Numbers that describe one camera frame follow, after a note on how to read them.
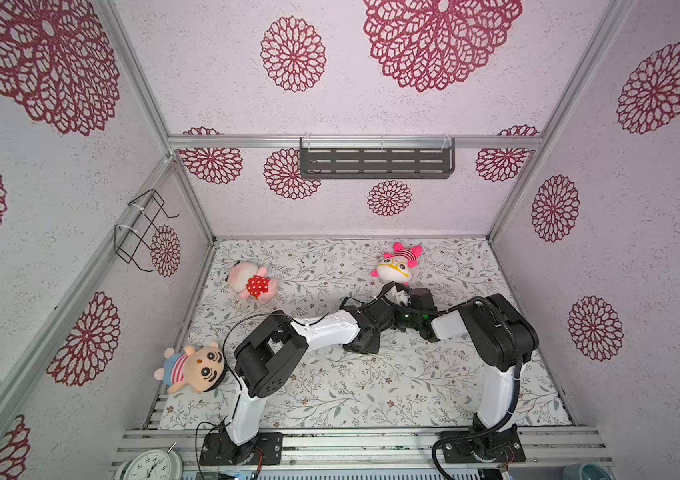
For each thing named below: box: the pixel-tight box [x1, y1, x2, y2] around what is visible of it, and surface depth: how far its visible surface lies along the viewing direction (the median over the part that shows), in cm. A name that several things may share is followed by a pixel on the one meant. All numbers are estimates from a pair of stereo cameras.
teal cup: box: [562, 462, 612, 480], surface depth 68 cm
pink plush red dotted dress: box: [228, 262, 278, 305], surface depth 102 cm
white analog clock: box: [114, 441, 184, 480], surface depth 70 cm
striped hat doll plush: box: [154, 342, 226, 395], surface depth 81 cm
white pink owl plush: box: [370, 242, 424, 286], surface depth 105 cm
